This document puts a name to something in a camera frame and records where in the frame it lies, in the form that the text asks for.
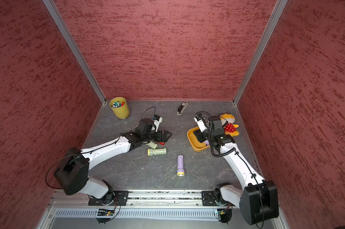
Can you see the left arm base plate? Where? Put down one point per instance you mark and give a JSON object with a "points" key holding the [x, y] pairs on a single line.
{"points": [[110, 199]]}

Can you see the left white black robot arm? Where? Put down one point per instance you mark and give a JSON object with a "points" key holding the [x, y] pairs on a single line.
{"points": [[72, 170]]}

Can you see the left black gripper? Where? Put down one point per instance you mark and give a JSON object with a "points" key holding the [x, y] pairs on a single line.
{"points": [[164, 138]]}

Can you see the orange plush toy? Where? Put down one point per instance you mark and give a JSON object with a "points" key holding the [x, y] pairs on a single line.
{"points": [[228, 123]]}

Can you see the green flashlight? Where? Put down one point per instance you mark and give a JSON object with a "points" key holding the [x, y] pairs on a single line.
{"points": [[157, 151], [152, 145]]}

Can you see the aluminium front rail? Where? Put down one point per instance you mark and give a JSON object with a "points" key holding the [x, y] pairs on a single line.
{"points": [[142, 198]]}

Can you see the black beige stapler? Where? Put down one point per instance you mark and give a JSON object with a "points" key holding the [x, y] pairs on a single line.
{"points": [[182, 107]]}

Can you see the yellow storage box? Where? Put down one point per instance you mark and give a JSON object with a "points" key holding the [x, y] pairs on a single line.
{"points": [[195, 144]]}

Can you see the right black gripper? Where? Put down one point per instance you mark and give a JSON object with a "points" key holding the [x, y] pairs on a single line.
{"points": [[198, 134]]}

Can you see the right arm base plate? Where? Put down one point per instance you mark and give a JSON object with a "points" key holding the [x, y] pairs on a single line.
{"points": [[213, 198]]}

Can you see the purple flashlight front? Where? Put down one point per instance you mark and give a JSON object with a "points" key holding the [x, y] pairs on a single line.
{"points": [[180, 166]]}

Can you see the yellow pen cup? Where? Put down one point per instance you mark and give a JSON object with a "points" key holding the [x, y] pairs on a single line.
{"points": [[121, 112]]}

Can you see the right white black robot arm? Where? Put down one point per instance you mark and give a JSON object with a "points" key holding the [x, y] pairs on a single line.
{"points": [[256, 198]]}

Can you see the markers in cup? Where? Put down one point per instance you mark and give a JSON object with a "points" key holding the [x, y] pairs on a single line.
{"points": [[118, 104]]}

